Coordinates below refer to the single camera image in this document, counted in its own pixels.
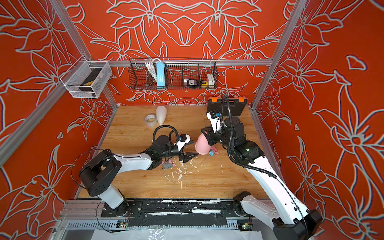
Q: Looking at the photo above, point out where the light blue box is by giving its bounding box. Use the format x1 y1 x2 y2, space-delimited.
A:
156 62 166 89

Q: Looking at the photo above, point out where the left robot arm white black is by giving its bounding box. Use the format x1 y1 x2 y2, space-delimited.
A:
79 125 199 217

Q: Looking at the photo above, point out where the black yellow tape measure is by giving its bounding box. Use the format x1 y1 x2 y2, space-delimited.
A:
200 81 209 88

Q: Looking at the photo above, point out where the black wire basket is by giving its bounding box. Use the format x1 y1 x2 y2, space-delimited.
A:
129 58 219 90

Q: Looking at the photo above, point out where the black orange tool case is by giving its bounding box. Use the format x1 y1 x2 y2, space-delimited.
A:
207 97 248 117

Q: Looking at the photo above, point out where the white spray bottle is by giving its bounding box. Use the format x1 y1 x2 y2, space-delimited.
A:
156 106 168 126

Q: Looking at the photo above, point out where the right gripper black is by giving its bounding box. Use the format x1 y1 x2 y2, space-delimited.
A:
200 125 236 151

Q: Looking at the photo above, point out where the opaque pink spray bottle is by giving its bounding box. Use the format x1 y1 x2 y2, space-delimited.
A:
195 133 211 155

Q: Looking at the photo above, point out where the pink grey spray nozzle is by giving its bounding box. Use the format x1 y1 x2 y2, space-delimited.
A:
161 160 176 170

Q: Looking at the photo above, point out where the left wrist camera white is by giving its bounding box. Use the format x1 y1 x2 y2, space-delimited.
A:
176 134 191 152

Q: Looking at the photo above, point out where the black round device with label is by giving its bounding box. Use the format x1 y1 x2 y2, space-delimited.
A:
184 79 200 89

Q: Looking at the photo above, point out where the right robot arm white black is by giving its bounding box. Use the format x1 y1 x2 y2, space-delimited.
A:
201 95 323 240

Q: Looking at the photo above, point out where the white cable bundle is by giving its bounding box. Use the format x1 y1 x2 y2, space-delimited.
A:
145 60 158 81

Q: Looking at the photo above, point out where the pink blue spray nozzle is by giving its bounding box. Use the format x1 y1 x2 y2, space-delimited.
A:
209 146 219 156

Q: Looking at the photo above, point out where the clear tape roll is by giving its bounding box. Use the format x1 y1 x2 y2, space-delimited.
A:
145 114 158 127

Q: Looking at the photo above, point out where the white small box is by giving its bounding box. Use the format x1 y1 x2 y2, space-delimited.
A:
207 74 215 89

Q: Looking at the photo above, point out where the clear plastic wall bin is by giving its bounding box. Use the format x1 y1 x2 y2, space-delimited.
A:
60 61 112 99

